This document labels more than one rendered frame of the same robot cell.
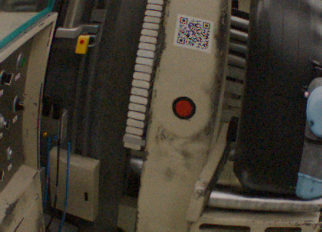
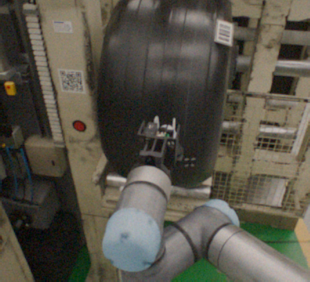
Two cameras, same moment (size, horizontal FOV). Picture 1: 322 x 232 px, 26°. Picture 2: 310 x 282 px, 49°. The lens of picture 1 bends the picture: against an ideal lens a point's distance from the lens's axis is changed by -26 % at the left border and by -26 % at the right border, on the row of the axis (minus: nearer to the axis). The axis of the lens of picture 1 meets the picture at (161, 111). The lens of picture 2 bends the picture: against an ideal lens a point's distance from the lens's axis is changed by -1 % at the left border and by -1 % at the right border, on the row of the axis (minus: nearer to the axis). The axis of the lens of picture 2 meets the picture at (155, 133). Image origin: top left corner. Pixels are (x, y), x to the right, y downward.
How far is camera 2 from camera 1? 0.85 m
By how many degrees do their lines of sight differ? 18
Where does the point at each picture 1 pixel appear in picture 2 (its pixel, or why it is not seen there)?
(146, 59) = (50, 100)
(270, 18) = (113, 71)
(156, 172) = (75, 158)
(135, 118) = (56, 131)
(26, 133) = not seen: outside the picture
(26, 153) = not seen: outside the picture
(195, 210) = (97, 193)
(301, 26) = (148, 71)
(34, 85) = not seen: outside the picture
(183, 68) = (72, 105)
